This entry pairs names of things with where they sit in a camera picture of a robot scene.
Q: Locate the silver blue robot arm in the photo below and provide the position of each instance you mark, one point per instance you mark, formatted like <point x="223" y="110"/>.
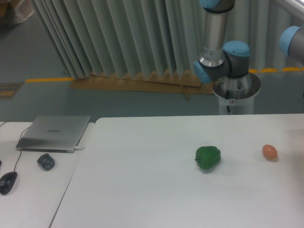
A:
<point x="232" y="58"/>

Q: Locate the green bell pepper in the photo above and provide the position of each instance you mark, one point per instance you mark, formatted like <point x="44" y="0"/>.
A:
<point x="207" y="157"/>

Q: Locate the brown cardboard sheet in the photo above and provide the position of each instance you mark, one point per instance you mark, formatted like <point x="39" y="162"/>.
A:
<point x="187" y="84"/>

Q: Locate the white usb plug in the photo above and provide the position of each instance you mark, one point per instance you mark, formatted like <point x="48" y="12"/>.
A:
<point x="79" y="148"/>

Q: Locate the pale green pleated curtain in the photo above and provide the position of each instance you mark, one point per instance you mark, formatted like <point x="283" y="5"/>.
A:
<point x="130" y="37"/>

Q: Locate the silver closed laptop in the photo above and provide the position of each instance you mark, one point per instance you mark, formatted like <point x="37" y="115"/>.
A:
<point x="54" y="134"/>

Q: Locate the small black remote controller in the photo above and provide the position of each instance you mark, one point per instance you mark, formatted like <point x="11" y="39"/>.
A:
<point x="46" y="162"/>

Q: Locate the brown egg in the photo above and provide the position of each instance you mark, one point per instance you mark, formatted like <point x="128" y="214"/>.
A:
<point x="269" y="152"/>

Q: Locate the black computer mouse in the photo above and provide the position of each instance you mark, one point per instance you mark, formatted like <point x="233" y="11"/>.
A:
<point x="7" y="182"/>

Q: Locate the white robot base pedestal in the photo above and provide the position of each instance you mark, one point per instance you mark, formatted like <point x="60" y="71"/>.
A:
<point x="236" y="96"/>

